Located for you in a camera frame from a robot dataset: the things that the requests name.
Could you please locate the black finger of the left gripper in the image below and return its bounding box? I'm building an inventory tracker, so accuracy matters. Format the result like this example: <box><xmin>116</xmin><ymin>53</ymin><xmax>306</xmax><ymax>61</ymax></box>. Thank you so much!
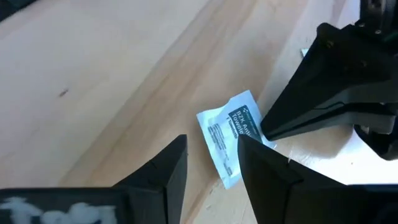
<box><xmin>262</xmin><ymin>102</ymin><xmax>398</xmax><ymax>141</ymax></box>
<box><xmin>261</xmin><ymin>23</ymin><xmax>396</xmax><ymax>128</ymax></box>

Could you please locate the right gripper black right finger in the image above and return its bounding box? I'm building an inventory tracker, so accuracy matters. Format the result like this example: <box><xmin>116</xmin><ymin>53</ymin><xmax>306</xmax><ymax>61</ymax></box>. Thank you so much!
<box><xmin>238</xmin><ymin>134</ymin><xmax>398</xmax><ymax>224</ymax></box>

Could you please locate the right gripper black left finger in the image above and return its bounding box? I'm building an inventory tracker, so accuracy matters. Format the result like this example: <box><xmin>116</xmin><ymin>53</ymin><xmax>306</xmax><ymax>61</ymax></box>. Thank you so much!
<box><xmin>0</xmin><ymin>134</ymin><xmax>188</xmax><ymax>224</ymax></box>

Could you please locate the white antiseptic towelette packet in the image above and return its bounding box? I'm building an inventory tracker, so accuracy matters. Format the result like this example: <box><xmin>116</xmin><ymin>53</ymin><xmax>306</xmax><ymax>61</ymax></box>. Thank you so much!
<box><xmin>196</xmin><ymin>89</ymin><xmax>277</xmax><ymax>190</ymax></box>

